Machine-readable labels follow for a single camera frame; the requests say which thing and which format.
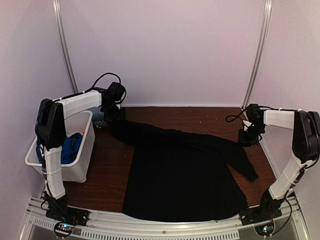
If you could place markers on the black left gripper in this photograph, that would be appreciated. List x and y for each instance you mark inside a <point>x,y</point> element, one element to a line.
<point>120,118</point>

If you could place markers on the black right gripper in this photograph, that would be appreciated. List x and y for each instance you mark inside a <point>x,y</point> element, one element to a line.
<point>243,141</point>

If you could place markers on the light blue denim skirt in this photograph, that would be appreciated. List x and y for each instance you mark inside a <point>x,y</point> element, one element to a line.
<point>97,115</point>

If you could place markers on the black garment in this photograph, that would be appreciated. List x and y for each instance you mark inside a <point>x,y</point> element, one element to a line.
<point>178,176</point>

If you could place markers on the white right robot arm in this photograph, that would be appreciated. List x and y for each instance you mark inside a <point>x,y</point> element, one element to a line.
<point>305,141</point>

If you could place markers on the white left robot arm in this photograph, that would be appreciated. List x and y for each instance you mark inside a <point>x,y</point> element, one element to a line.
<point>50,128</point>

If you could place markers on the white plastic laundry bin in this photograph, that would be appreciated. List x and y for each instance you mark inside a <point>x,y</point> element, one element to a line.
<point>77,170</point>

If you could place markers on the folded grey button shirt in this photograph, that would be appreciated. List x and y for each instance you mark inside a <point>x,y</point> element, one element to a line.
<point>99,124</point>

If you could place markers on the blue garment in bin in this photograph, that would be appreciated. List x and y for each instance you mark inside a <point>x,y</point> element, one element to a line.
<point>70,149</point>

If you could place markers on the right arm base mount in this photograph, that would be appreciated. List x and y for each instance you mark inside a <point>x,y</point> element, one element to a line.
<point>263,215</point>

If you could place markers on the left aluminium frame post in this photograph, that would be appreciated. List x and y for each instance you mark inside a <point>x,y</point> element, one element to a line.
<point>63,45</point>

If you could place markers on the aluminium frame post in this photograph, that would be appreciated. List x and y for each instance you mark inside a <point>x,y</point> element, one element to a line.
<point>63,45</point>
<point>264,30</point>

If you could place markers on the right aluminium frame post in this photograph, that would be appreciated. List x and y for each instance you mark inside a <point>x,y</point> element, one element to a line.
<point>264,30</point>

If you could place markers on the front aluminium rail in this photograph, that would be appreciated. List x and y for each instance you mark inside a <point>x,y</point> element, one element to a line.
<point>104,225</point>

